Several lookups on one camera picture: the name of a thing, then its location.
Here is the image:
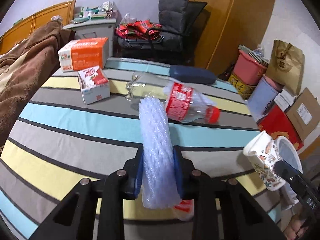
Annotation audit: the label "red lidded jelly cup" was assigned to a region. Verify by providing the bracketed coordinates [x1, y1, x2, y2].
[172, 199, 194, 222]

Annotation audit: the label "patterned paper cup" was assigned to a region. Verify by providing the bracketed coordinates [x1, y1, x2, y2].
[243, 131, 286, 191]

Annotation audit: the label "white foam net sleeve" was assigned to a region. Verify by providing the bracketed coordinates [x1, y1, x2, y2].
[139, 96, 181, 209]

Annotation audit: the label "clear cola plastic bottle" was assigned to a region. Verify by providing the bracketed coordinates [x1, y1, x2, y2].
[126, 72, 220, 124]

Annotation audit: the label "white trash bin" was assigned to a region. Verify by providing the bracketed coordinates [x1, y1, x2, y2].
[275, 136, 303, 173]

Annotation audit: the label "person right hand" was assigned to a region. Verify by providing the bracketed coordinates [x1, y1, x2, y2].
[283, 214, 309, 240]

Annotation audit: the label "red gift box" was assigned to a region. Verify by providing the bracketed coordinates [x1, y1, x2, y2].
[258, 104, 304, 150]

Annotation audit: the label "striped bed sheet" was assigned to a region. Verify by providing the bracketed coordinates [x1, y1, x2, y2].
[1, 59, 281, 239]

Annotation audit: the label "brown cardboard box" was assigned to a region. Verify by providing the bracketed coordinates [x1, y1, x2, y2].
[286, 88, 319, 141]

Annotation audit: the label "white small boxes stack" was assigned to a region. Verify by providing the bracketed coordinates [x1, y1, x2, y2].
[273, 88, 297, 112]

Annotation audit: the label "lavender cylinder container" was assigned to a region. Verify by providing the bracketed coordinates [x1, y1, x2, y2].
[246, 74, 283, 122]

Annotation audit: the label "yellow printed box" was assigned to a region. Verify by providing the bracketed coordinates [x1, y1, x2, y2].
[228, 73, 256, 100]

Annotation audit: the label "strawberry milk carton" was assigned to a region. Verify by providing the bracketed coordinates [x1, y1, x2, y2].
[78, 66, 111, 105]

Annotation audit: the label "gold paper bag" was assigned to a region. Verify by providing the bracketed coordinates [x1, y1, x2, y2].
[266, 40, 305, 95]

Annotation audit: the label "dark blue glasses case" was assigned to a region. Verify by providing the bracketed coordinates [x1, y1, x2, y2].
[169, 65, 217, 85]

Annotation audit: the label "pink plastic bin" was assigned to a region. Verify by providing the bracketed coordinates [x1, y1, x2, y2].
[233, 50, 267, 85]

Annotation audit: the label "orange white tissue box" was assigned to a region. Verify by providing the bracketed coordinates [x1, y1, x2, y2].
[58, 37, 109, 72]

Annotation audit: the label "brown blanket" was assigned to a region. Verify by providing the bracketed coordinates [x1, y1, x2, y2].
[1, 21, 75, 147]

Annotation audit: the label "grey drawer cabinet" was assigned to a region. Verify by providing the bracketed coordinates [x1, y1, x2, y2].
[63, 18, 116, 57]

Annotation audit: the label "red plaid bag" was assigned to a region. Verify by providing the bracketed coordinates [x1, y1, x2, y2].
[116, 20, 162, 40]

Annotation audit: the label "wooden wardrobe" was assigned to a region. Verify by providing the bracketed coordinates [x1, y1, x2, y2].
[192, 0, 275, 75]

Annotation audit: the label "black office chair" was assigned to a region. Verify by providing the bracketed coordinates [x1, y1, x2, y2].
[114, 0, 207, 65]

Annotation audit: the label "items on cabinet top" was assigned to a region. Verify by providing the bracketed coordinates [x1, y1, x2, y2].
[70, 1, 118, 24]

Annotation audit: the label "wooden headboard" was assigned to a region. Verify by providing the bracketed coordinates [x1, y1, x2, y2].
[1, 0, 76, 54]

